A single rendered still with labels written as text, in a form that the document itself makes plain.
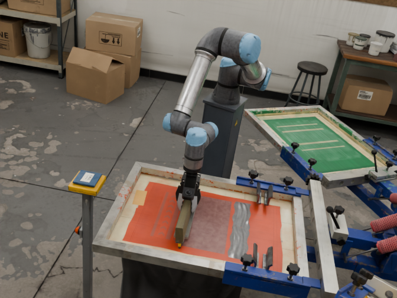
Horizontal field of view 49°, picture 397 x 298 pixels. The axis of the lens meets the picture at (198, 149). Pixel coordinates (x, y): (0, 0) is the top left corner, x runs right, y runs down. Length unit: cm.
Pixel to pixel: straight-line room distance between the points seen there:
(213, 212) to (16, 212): 186
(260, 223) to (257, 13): 375
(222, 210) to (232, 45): 69
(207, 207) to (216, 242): 22
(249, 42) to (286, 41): 364
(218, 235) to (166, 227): 21
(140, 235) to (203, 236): 25
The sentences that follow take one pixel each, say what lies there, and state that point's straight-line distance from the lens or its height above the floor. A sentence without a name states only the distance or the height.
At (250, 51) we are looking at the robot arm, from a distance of 178.
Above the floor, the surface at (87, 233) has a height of 66.
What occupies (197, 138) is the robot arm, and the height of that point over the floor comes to 134.
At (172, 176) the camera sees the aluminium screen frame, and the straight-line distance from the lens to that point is 204.
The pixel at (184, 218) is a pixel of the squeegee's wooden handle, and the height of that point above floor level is 105.
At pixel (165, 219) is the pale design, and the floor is 95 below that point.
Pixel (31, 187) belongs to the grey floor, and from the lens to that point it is 363.
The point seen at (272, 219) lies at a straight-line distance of 193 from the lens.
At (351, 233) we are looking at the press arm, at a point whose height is 104.
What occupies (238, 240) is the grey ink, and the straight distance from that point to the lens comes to 177.
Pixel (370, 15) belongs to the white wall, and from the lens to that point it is 546.
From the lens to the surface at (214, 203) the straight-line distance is 194.
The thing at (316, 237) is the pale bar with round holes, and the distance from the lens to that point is 178.
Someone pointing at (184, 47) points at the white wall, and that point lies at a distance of 552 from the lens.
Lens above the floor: 211
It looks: 30 degrees down
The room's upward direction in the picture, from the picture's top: 8 degrees clockwise
